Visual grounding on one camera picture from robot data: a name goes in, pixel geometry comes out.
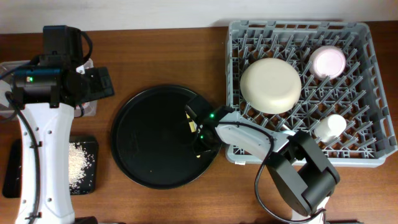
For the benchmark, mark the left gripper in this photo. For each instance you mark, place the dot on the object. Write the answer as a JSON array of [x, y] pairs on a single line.
[[102, 82]]

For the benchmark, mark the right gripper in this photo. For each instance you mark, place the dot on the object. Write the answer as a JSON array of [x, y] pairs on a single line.
[[199, 149]]

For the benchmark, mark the yellow plastic knife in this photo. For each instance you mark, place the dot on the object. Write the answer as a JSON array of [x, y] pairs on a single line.
[[193, 127]]

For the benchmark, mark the pile of rice grains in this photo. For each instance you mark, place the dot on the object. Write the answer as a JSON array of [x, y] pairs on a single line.
[[78, 164]]

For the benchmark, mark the large beige bowl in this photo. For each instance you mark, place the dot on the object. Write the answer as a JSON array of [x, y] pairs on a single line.
[[271, 86]]

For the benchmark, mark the white plastic cup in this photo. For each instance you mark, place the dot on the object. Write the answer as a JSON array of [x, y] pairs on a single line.
[[330, 128]]

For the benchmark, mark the small pink bowl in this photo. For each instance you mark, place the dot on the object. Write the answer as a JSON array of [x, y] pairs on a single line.
[[327, 61]]

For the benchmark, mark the light blue plastic cup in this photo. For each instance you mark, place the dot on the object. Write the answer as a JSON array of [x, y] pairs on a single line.
[[289, 132]]

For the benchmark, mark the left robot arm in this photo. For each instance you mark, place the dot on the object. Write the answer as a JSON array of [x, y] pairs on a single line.
[[44, 94]]

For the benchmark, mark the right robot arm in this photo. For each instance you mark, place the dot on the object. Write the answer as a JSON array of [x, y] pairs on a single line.
[[303, 175]]

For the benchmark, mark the clear plastic waste bin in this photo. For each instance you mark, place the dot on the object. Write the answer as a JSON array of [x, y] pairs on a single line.
[[6, 110]]

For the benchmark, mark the grey plastic dishwasher rack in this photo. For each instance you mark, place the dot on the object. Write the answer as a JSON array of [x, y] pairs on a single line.
[[357, 94]]

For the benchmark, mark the round black serving tray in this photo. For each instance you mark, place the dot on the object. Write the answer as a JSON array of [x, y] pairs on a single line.
[[152, 141]]

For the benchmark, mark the black rectangular tray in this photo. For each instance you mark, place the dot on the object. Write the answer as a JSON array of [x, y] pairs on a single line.
[[13, 177]]

